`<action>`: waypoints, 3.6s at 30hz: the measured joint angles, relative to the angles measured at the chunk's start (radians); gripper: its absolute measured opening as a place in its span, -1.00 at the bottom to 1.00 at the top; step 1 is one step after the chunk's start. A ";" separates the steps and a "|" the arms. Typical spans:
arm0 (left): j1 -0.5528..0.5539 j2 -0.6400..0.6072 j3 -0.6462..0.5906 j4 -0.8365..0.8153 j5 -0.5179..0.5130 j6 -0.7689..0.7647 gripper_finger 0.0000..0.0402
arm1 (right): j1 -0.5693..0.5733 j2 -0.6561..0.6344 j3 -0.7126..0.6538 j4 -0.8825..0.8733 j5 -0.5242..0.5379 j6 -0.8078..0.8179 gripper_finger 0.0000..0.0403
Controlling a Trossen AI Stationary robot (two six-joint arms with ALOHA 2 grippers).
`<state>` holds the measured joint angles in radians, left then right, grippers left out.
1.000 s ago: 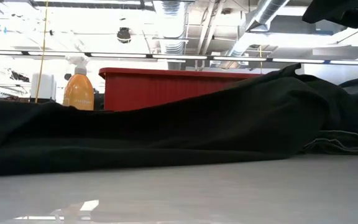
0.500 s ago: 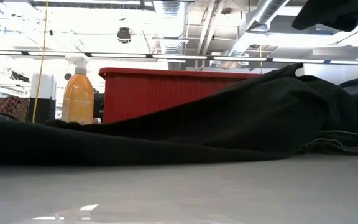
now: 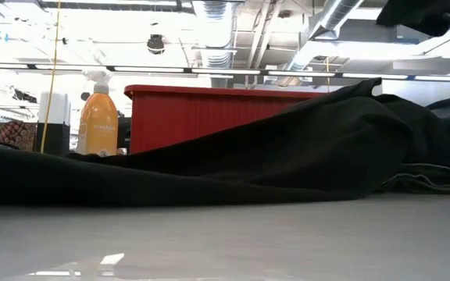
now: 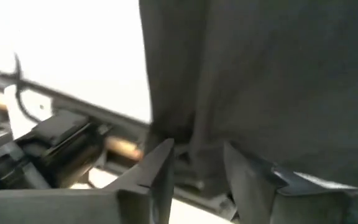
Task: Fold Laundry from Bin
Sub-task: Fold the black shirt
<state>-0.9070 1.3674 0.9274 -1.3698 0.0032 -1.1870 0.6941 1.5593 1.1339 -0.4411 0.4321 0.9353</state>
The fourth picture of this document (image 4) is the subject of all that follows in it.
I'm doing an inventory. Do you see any black garment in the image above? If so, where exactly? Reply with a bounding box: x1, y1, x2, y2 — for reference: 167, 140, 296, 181
138, 0, 358, 200

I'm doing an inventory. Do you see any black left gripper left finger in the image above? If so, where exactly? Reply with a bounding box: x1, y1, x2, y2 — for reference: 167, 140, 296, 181
0, 138, 176, 224

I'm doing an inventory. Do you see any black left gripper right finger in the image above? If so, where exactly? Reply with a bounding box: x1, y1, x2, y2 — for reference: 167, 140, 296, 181
223, 141, 358, 224

